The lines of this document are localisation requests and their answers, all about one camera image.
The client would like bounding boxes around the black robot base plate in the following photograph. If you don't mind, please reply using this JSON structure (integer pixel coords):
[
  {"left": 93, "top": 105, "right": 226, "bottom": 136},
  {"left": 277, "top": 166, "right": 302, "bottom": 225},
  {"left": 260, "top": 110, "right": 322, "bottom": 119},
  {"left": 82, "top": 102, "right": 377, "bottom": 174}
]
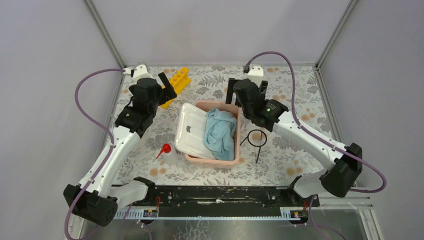
[{"left": 127, "top": 185, "right": 320, "bottom": 221}]

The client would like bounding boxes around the white plastic bin lid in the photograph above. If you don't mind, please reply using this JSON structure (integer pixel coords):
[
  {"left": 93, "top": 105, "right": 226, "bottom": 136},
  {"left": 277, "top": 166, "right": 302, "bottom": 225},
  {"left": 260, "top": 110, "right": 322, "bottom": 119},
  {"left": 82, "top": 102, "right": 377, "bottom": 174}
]
[{"left": 174, "top": 103, "right": 215, "bottom": 160}]

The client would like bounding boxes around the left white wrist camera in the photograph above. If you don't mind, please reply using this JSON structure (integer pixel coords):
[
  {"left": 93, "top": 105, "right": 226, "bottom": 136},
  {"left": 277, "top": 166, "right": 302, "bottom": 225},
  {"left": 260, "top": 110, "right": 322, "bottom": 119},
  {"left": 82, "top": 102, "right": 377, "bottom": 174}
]
[{"left": 123, "top": 64, "right": 153, "bottom": 81}]

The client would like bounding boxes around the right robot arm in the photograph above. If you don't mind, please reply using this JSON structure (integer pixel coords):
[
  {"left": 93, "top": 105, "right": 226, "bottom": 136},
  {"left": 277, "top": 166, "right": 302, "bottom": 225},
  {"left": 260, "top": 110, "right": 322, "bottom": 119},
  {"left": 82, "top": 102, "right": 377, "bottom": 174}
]
[{"left": 226, "top": 78, "right": 362, "bottom": 206}]

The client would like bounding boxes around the black metal ring tripod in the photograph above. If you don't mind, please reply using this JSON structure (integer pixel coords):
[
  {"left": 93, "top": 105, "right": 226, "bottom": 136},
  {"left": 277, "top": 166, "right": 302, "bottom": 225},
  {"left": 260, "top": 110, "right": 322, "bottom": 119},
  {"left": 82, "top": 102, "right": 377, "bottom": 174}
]
[{"left": 239, "top": 129, "right": 268, "bottom": 164}]

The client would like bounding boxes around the light blue cloth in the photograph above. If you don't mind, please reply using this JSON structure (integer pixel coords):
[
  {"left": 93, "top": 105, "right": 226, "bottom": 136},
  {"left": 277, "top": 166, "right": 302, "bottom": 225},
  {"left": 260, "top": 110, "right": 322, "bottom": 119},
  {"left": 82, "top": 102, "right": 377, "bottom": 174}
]
[{"left": 203, "top": 108, "right": 237, "bottom": 161}]

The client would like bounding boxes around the red-capped white wash bottle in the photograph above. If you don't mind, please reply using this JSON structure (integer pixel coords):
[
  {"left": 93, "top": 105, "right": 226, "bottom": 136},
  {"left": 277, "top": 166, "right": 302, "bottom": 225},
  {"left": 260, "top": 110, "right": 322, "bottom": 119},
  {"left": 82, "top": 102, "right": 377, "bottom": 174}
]
[{"left": 156, "top": 143, "right": 179, "bottom": 165}]

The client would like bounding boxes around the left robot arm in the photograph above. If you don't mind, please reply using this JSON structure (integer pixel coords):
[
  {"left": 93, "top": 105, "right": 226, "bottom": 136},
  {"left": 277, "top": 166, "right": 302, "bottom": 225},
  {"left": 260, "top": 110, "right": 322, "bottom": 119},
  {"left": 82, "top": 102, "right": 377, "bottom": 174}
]
[{"left": 63, "top": 72, "right": 177, "bottom": 227}]

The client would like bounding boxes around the pink plastic bin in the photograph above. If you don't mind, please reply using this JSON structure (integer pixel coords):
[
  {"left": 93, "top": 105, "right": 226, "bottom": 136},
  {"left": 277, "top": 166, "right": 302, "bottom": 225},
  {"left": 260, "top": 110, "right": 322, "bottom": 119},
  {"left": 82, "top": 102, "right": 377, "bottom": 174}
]
[{"left": 174, "top": 100, "right": 241, "bottom": 168}]

